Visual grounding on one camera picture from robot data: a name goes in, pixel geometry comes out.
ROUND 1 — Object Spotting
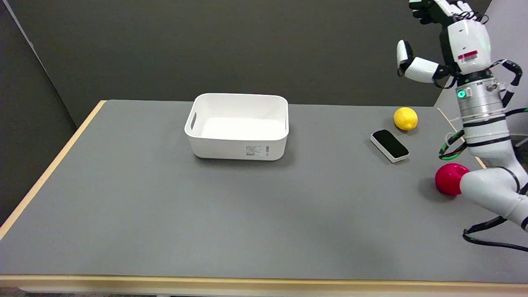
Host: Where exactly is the white plastic storage bin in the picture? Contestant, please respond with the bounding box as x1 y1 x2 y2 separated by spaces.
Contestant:
184 93 289 161

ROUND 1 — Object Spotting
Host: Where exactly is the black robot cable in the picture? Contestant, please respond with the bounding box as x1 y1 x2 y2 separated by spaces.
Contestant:
462 216 528 252

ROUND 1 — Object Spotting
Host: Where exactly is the black white blackboard eraser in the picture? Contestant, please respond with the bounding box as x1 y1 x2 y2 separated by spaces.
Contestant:
370 130 410 164

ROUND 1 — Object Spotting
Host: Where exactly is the yellow lemon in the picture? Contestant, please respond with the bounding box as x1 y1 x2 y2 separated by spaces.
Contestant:
394 107 418 132

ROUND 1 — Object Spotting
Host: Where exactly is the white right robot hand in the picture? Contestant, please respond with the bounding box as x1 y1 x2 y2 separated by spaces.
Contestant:
396 0 495 84

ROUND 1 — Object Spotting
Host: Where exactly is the green robot cable loop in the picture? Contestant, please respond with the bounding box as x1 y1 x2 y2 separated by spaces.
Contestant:
438 130 467 161

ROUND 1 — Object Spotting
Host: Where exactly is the red toy apple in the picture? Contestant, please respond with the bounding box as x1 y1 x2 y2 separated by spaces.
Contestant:
435 163 471 196

